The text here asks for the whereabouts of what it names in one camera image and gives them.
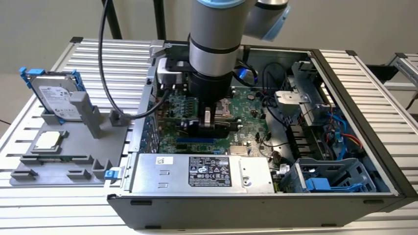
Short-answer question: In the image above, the grey parts rack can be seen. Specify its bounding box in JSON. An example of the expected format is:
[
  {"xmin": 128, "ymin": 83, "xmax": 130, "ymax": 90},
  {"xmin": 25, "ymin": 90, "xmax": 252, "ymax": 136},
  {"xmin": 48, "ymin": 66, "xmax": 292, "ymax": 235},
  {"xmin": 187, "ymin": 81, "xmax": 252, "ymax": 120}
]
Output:
[{"xmin": 9, "ymin": 92, "xmax": 136, "ymax": 188}]

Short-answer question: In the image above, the CPU socket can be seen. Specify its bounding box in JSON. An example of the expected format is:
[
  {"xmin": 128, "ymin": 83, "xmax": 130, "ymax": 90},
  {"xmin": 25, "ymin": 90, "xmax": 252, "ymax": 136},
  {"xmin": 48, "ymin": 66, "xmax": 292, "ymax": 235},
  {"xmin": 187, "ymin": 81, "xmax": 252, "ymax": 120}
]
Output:
[{"xmin": 215, "ymin": 98, "xmax": 233, "ymax": 120}]

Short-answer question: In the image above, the blue plastic disk carrier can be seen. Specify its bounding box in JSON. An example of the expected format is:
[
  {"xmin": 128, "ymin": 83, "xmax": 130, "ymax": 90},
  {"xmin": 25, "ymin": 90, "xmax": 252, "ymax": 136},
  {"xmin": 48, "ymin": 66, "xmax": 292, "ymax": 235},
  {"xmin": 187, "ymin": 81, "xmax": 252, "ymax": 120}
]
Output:
[{"xmin": 303, "ymin": 177, "xmax": 363, "ymax": 194}]

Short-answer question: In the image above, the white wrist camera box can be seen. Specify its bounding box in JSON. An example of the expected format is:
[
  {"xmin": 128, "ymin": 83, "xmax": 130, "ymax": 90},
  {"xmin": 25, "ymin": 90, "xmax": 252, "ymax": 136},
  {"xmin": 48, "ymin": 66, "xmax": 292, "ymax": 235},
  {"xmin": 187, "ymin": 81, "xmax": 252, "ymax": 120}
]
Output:
[{"xmin": 154, "ymin": 57, "xmax": 193, "ymax": 85}]

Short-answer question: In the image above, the red and yellow wire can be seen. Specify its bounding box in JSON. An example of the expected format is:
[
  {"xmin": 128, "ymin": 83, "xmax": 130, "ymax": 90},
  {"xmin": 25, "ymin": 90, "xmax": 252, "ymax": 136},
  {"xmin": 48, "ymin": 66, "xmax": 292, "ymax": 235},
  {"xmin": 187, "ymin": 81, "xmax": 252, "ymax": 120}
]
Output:
[{"xmin": 341, "ymin": 133, "xmax": 363, "ymax": 150}]

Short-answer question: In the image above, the grey power supply unit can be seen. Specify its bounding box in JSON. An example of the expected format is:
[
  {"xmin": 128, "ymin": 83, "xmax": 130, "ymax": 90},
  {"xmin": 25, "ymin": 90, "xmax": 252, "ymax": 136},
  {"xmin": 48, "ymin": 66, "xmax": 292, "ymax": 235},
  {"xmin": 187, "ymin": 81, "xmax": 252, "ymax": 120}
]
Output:
[{"xmin": 129, "ymin": 153, "xmax": 275, "ymax": 194}]

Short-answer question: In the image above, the silver metal drive bracket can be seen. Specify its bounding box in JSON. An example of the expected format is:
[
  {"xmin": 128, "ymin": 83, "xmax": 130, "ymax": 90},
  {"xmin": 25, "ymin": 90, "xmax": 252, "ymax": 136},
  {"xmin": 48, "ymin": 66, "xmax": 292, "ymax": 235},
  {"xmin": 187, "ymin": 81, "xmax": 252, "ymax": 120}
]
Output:
[{"xmin": 272, "ymin": 61, "xmax": 336, "ymax": 127}]

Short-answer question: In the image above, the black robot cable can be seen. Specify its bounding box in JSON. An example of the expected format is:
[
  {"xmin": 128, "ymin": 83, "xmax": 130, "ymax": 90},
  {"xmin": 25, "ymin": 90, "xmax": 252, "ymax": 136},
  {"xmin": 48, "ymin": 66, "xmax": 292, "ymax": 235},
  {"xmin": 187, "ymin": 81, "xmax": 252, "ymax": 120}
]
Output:
[{"xmin": 98, "ymin": 0, "xmax": 172, "ymax": 120}]

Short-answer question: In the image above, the open black PC case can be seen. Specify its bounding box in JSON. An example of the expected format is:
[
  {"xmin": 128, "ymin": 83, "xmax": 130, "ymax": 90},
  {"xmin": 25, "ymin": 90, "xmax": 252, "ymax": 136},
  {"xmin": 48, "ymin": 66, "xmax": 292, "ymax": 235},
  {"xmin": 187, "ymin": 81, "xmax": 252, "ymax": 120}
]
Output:
[{"xmin": 106, "ymin": 39, "xmax": 411, "ymax": 230}]

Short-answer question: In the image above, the grey metal disk bay cage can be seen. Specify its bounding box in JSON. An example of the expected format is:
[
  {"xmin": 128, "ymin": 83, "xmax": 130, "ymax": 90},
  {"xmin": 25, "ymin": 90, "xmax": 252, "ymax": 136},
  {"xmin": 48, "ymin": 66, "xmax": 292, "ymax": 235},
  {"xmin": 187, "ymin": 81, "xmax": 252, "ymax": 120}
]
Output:
[{"xmin": 279, "ymin": 158, "xmax": 376, "ymax": 194}]

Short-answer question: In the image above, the silver chipset heatsink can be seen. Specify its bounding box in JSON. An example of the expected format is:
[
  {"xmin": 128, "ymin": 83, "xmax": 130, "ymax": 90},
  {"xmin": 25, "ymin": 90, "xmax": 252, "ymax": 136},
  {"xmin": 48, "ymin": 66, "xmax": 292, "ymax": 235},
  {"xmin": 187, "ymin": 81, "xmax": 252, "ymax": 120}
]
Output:
[{"xmin": 229, "ymin": 146, "xmax": 251, "ymax": 156}]

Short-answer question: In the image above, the green motherboard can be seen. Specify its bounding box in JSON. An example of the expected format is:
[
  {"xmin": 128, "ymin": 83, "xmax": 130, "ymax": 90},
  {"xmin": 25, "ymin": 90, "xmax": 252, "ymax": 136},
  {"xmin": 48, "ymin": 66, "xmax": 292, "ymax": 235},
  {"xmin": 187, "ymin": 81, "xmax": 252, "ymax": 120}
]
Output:
[{"xmin": 156, "ymin": 85, "xmax": 271, "ymax": 156}]

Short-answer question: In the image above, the blue expansion slot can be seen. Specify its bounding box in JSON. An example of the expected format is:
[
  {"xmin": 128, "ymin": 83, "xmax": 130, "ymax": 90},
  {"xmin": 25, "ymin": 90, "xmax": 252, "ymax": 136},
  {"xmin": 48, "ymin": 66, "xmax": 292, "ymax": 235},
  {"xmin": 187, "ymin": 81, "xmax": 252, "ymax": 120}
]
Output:
[{"xmin": 177, "ymin": 138, "xmax": 216, "ymax": 145}]

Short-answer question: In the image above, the green RAM stick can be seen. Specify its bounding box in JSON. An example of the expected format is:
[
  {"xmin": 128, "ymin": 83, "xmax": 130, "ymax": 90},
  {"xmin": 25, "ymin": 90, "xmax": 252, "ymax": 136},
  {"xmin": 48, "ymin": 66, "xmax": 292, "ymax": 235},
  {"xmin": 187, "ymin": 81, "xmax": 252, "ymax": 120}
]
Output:
[{"xmin": 37, "ymin": 155, "xmax": 77, "ymax": 164}]

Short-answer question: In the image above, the aluminium side frame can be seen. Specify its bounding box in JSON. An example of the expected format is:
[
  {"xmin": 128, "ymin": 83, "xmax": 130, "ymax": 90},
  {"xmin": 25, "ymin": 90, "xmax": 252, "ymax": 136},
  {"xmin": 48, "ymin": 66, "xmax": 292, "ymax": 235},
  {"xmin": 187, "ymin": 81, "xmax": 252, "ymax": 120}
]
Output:
[{"xmin": 364, "ymin": 52, "xmax": 418, "ymax": 92}]

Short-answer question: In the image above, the grey camera with blue light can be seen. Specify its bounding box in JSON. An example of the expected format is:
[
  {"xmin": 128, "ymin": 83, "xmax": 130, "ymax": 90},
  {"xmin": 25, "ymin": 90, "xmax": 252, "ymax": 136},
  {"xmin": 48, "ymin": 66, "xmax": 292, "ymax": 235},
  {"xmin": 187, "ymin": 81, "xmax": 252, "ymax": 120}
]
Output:
[{"xmin": 233, "ymin": 65, "xmax": 260, "ymax": 87}]

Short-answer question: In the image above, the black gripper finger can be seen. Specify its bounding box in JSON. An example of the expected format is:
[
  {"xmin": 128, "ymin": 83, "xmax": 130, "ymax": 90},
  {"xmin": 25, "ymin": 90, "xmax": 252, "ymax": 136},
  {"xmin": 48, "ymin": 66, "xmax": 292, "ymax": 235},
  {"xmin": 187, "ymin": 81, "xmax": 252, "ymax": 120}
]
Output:
[{"xmin": 199, "ymin": 104, "xmax": 219, "ymax": 130}]

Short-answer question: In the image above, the black stand post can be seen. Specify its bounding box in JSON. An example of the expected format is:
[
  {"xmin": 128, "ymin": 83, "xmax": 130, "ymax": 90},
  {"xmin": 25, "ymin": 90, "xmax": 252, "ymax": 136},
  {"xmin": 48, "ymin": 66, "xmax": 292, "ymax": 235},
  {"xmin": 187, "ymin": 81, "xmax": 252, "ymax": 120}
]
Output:
[
  {"xmin": 152, "ymin": 0, "xmax": 167, "ymax": 41},
  {"xmin": 100, "ymin": 0, "xmax": 122, "ymax": 40}
]

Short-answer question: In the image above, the blue case latch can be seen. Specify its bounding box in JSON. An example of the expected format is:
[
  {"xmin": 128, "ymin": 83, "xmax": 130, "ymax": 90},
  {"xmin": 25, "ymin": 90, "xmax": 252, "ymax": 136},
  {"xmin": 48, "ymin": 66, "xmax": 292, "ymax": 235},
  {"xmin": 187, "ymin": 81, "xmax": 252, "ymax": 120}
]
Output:
[{"xmin": 104, "ymin": 169, "xmax": 117, "ymax": 184}]

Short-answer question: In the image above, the silver CPU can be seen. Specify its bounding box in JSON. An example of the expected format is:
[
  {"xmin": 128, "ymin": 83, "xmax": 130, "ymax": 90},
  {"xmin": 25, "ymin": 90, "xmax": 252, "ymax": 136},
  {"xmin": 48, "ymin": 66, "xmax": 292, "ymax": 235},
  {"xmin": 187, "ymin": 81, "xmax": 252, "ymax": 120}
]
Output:
[{"xmin": 33, "ymin": 131, "xmax": 64, "ymax": 150}]

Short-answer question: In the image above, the hard disk in blue carrier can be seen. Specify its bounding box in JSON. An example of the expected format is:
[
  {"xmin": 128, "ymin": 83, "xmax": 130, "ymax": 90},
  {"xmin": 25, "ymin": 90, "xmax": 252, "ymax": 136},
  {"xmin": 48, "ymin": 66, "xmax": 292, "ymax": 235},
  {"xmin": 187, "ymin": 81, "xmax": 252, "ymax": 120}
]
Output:
[{"xmin": 18, "ymin": 67, "xmax": 86, "ymax": 123}]

